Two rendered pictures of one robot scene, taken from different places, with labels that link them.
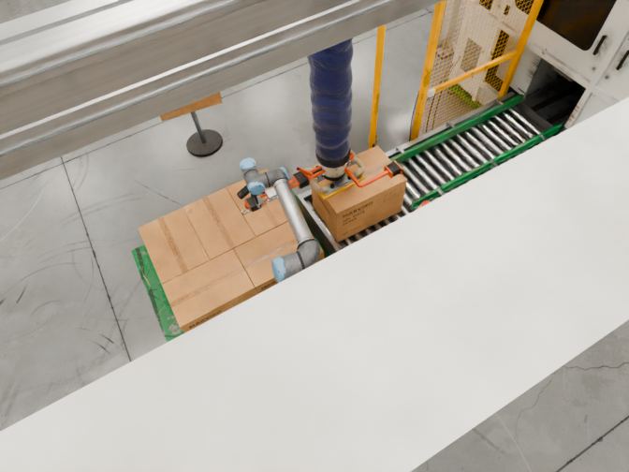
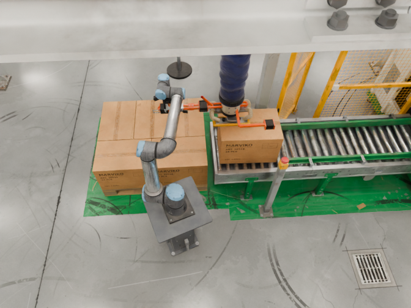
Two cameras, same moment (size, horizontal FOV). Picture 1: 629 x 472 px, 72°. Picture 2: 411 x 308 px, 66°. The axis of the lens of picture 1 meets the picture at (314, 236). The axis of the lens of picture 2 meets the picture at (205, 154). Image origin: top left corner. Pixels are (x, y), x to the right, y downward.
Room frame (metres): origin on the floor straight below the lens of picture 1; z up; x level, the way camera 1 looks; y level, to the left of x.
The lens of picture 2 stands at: (-0.04, -0.68, 3.34)
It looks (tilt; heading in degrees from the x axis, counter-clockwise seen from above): 55 degrees down; 21
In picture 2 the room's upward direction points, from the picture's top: 1 degrees clockwise
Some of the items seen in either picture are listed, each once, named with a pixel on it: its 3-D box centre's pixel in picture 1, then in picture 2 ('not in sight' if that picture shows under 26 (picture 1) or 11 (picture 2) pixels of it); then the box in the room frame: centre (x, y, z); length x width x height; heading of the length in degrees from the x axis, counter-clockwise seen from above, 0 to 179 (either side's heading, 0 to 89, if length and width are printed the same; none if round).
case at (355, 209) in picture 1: (357, 194); (248, 136); (2.04, -0.37, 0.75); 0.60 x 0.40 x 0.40; 114
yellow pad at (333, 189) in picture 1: (341, 183); (231, 120); (1.86, -0.22, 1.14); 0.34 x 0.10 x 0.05; 116
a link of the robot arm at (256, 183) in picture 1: (255, 182); (162, 91); (1.58, 0.30, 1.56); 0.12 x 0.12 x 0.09; 16
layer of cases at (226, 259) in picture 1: (233, 251); (153, 142); (1.88, 0.69, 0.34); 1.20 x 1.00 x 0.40; 115
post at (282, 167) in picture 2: not in sight; (273, 189); (1.68, -0.78, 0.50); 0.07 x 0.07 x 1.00; 25
